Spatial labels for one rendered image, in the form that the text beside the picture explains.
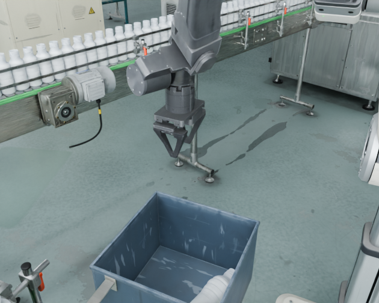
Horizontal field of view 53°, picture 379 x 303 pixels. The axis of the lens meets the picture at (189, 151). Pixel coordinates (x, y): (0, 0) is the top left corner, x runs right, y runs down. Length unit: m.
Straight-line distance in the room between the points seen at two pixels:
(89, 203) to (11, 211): 0.49
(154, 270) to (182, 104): 0.61
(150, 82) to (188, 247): 0.66
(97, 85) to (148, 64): 1.09
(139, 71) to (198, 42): 0.12
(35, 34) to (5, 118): 2.61
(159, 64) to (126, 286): 0.50
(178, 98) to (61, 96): 1.04
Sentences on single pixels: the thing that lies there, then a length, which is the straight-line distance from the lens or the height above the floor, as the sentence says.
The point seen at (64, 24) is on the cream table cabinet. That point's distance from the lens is 4.45.
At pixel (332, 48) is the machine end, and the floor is 0.53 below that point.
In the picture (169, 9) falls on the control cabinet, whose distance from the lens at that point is 6.40.
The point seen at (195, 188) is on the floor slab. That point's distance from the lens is 2.70.
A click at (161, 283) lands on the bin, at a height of 0.73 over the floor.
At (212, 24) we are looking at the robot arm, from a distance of 0.60.
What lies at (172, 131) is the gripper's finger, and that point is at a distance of 0.72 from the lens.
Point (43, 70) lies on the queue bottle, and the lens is 1.81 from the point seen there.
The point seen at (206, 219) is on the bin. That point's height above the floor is 0.90.
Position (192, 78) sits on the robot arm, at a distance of 0.72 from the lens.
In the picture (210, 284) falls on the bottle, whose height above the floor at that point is 0.80.
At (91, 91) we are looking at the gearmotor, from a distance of 1.72.
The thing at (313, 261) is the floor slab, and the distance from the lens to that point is 2.30.
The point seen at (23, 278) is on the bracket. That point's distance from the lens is 0.77.
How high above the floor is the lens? 1.63
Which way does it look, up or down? 32 degrees down
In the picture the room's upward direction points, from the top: straight up
